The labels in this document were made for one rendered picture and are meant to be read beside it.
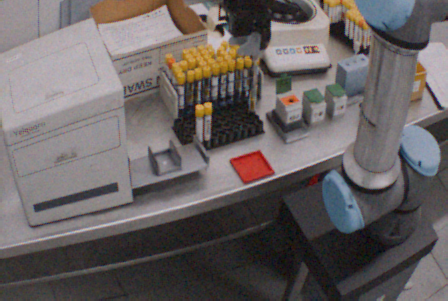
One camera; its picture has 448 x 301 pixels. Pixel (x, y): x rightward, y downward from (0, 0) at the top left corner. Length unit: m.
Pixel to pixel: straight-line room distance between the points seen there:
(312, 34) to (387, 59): 0.82
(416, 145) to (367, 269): 0.27
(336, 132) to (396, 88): 0.66
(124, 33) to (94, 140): 0.55
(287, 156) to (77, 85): 0.52
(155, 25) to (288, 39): 0.34
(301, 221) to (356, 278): 0.19
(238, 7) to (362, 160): 0.44
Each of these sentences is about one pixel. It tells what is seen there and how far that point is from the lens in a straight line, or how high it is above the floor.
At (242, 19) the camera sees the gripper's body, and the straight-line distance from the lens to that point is 1.28.
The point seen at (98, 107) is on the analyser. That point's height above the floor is 1.15.
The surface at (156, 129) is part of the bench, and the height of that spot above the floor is 0.87.
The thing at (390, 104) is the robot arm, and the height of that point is 1.34.
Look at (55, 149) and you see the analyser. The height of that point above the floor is 1.08.
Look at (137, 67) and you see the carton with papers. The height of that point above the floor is 0.97.
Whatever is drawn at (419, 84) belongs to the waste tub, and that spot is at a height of 0.93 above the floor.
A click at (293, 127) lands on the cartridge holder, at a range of 1.48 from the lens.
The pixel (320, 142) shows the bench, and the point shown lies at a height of 0.87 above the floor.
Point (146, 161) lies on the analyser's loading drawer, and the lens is 1.37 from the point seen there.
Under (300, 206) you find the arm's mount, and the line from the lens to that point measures 1.26.
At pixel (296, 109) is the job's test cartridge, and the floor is 0.94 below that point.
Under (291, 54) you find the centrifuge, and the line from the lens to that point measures 1.65.
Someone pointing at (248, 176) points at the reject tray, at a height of 0.88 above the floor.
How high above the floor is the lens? 1.89
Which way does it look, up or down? 43 degrees down
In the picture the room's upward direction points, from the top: 3 degrees clockwise
